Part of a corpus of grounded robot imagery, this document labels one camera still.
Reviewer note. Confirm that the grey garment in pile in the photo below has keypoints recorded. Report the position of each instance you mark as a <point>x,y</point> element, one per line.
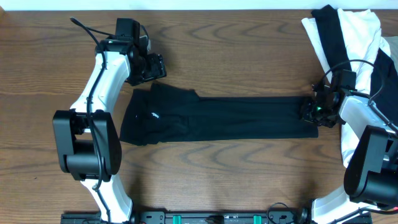
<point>389,45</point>

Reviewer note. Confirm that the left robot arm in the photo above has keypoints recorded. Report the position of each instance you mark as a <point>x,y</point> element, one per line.
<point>87,142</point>

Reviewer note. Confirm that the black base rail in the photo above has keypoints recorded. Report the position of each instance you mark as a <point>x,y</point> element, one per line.
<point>276,215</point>

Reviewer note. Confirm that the white shirt in pile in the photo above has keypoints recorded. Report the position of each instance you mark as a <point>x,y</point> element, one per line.
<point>375,70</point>

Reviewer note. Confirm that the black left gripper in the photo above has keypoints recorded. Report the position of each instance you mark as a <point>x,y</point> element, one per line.
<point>155,69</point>

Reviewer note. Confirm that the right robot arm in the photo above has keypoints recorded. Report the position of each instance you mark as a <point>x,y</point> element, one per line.
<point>370,181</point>

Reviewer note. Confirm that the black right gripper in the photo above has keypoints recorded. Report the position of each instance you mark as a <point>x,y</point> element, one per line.
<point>306,114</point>

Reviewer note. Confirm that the black Sydrogen t-shirt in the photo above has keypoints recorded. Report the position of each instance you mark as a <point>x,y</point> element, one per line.
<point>169,114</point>

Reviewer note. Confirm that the black shirt in pile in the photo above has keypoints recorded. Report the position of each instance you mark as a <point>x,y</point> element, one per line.
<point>331,37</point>

